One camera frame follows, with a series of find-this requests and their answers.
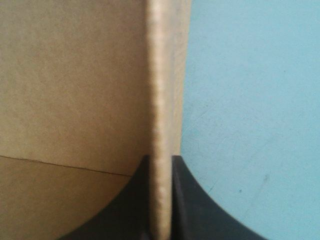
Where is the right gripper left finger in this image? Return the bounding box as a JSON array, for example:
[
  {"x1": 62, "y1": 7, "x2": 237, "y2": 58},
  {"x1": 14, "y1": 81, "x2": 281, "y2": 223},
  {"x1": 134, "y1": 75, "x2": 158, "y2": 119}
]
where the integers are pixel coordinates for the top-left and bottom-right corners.
[{"x1": 57, "y1": 154, "x2": 154, "y2": 240}]

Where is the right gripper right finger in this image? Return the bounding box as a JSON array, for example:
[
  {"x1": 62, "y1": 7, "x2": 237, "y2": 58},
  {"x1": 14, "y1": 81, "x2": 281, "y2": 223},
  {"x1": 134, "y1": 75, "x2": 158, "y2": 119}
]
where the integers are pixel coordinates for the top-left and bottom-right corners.
[{"x1": 170, "y1": 154, "x2": 273, "y2": 240}]

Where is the brown cardboard box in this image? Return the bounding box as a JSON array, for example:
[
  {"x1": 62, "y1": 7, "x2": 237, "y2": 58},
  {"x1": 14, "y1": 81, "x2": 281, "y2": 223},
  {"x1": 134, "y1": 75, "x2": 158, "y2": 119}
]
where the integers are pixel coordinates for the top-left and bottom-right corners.
[{"x1": 0, "y1": 0, "x2": 192, "y2": 240}]

